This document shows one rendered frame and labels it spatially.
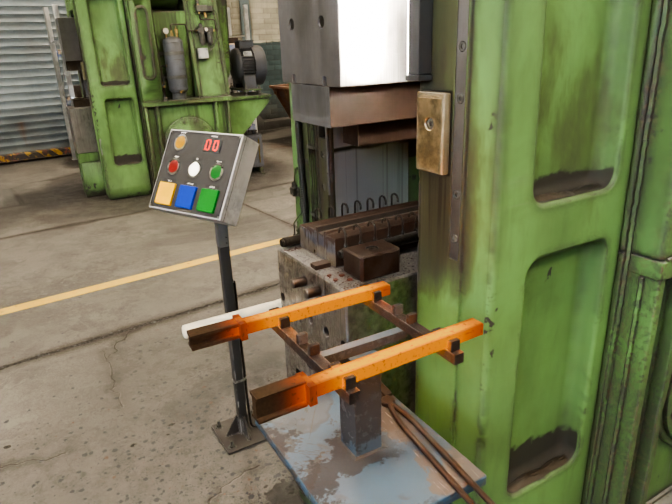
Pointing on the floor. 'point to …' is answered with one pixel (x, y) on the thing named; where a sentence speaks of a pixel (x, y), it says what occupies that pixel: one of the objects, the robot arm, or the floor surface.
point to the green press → (153, 85)
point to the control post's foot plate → (227, 432)
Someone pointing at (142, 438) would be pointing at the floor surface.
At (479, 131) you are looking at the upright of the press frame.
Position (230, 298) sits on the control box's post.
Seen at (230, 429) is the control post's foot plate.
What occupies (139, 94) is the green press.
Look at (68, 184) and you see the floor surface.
